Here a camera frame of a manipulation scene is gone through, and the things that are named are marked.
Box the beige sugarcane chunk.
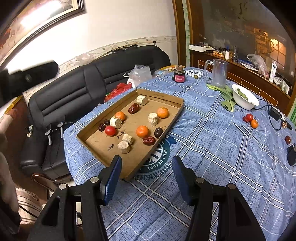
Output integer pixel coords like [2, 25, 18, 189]
[122, 133, 133, 145]
[136, 95, 148, 105]
[117, 141, 130, 154]
[148, 113, 158, 126]
[109, 117, 122, 129]

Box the cardboard tray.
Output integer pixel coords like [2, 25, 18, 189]
[77, 89, 184, 181]

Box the dark purple passion fruit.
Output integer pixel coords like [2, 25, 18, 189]
[154, 128, 164, 138]

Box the dark red jujube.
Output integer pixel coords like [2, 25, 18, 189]
[128, 103, 140, 114]

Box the large orange mandarin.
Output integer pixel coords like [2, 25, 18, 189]
[136, 126, 149, 138]

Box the orange mandarin with stem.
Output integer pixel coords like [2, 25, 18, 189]
[157, 107, 169, 118]

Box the black leather sofa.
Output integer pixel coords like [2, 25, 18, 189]
[20, 45, 171, 179]

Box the framed painting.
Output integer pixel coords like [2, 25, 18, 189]
[1, 1, 85, 68]

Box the blue plaid tablecloth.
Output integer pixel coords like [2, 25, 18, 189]
[102, 75, 295, 240]

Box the small orange mandarin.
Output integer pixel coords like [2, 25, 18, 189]
[250, 119, 258, 128]

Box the small red jujube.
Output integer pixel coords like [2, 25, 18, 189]
[243, 116, 249, 123]

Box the small red tomato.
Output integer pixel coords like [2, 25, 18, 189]
[246, 113, 253, 122]

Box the red plastic bag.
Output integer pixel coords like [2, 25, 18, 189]
[104, 83, 132, 102]

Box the black power adapter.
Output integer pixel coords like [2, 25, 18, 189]
[269, 106, 280, 121]

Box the green leafy vegetable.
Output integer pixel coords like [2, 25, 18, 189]
[206, 84, 236, 112]

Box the white enamel bowl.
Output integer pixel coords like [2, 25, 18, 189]
[231, 84, 259, 110]

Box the clear plastic bag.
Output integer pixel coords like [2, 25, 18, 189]
[123, 64, 152, 87]

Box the wooden counter cabinet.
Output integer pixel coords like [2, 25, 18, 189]
[190, 50, 294, 116]

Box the clear glass pitcher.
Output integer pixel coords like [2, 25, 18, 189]
[204, 58, 228, 88]

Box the pink labelled jar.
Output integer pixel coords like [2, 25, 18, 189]
[172, 65, 185, 83]

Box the white carton box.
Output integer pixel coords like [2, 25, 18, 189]
[269, 60, 277, 83]

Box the yellow box with fruit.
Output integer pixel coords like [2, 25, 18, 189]
[160, 65, 185, 71]

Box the white plastic bag on counter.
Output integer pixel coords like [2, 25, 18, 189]
[247, 54, 269, 78]

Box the black cable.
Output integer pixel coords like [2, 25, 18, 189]
[253, 98, 284, 132]

